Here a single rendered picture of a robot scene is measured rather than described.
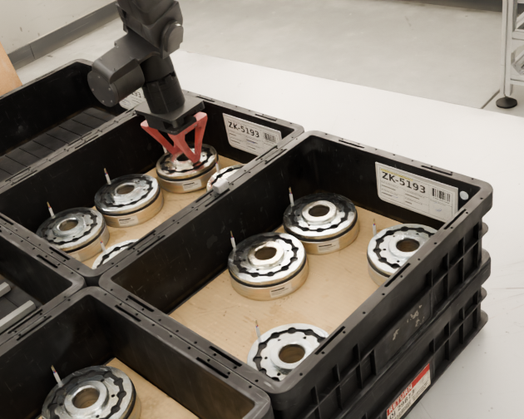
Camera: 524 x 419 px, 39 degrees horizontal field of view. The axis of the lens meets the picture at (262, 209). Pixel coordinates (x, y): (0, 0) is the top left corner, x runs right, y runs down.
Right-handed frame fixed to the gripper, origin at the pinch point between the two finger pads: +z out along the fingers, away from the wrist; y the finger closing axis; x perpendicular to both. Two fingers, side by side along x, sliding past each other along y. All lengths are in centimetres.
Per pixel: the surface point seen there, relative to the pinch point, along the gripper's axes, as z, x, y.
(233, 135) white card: -0.3, 7.0, 4.4
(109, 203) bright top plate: 0.0, -15.1, -1.1
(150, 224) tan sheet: 3.6, -13.0, 4.7
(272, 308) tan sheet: 5.0, -15.7, 33.0
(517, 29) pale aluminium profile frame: 67, 176, -41
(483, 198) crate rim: -3, 6, 50
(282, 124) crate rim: -4.4, 8.0, 15.9
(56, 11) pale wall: 61, 128, -292
